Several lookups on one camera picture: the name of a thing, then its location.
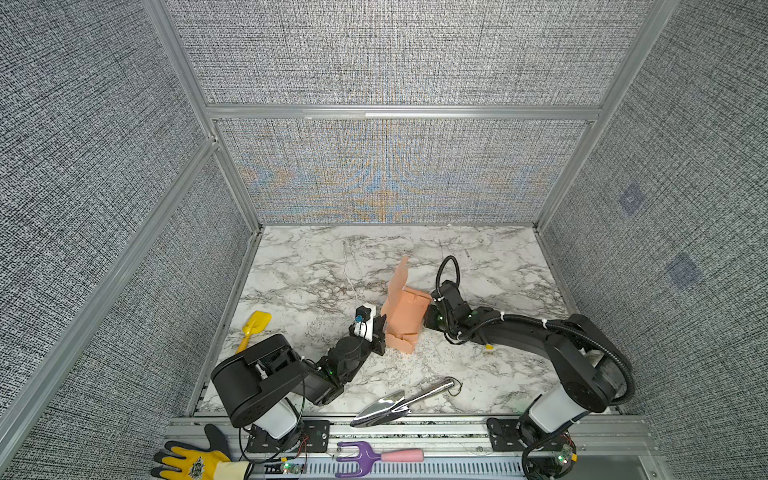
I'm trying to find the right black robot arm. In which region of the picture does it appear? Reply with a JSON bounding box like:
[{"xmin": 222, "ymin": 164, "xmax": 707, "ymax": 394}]
[{"xmin": 424, "ymin": 280, "xmax": 636, "ymax": 449}]

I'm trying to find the yellow black work glove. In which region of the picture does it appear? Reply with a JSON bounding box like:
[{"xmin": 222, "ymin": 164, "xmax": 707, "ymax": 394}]
[{"xmin": 150, "ymin": 424, "xmax": 252, "ymax": 480}]

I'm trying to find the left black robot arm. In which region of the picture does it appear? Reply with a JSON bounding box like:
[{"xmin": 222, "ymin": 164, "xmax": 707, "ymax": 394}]
[{"xmin": 210, "ymin": 305, "xmax": 387, "ymax": 440}]

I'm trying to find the yellow handled tool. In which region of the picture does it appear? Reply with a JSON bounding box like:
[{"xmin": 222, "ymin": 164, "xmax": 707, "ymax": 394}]
[{"xmin": 236, "ymin": 311, "xmax": 272, "ymax": 353}]

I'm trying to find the purple pink hand rake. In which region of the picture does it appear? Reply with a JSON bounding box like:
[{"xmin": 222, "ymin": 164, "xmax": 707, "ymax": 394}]
[{"xmin": 335, "ymin": 441, "xmax": 425, "ymax": 479}]

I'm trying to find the pink paper box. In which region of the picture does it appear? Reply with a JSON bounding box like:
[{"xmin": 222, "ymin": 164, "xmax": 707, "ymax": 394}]
[{"xmin": 381, "ymin": 257, "xmax": 432, "ymax": 354}]

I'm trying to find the metal garden trowel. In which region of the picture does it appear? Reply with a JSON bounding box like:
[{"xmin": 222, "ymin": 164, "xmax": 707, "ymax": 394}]
[{"xmin": 350, "ymin": 377, "xmax": 463, "ymax": 428}]

